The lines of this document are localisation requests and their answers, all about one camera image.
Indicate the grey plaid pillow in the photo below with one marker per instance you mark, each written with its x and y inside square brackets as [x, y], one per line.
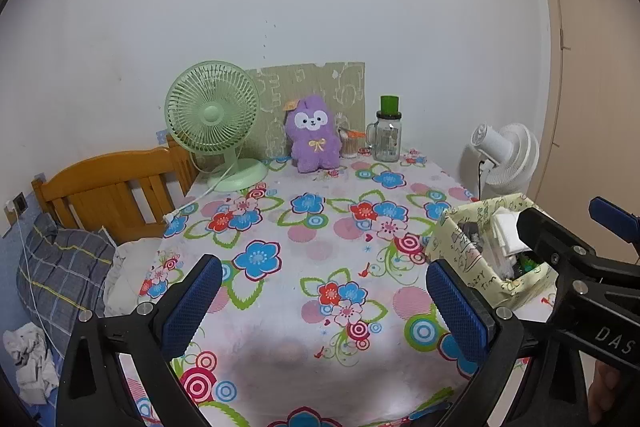
[60, 267]

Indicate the person's right hand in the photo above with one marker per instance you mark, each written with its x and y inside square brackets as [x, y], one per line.
[605, 387]

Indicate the white soft pack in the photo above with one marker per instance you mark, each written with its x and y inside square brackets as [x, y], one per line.
[507, 232]

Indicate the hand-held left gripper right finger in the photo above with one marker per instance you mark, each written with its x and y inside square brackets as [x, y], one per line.
[460, 307]

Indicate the beige door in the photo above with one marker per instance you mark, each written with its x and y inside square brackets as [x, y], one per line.
[600, 82]

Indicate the wooden bed headboard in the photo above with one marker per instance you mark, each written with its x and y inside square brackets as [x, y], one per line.
[100, 177]

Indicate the green patterned board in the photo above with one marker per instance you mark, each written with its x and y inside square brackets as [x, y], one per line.
[345, 92]

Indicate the glass mug jar green lid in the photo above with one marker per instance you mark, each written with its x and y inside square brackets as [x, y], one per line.
[386, 142]

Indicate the crumpled white cloth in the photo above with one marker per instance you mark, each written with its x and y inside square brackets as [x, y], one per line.
[30, 357]

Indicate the white standing fan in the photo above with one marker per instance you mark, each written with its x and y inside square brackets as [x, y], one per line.
[510, 157]

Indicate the yellow cartoon storage box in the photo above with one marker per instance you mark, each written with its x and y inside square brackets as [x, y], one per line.
[470, 267]

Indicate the white blanket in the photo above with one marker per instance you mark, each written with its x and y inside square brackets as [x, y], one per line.
[130, 272]

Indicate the wall socket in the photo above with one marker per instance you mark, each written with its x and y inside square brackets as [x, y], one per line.
[20, 203]

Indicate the blue bed sheet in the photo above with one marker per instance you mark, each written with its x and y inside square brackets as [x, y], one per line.
[52, 412]

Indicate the cotton swab jar orange lid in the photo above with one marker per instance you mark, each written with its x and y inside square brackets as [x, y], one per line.
[350, 147]

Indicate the green desk fan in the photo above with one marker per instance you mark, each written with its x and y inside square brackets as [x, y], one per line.
[212, 112]

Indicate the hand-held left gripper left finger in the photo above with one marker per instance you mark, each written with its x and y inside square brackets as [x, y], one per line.
[192, 302]

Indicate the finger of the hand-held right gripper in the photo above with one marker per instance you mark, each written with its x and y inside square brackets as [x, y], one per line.
[612, 212]
[550, 237]

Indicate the purple plush toy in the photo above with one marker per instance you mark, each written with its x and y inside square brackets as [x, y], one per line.
[312, 147]

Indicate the floral tablecloth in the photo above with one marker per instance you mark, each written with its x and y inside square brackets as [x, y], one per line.
[310, 252]

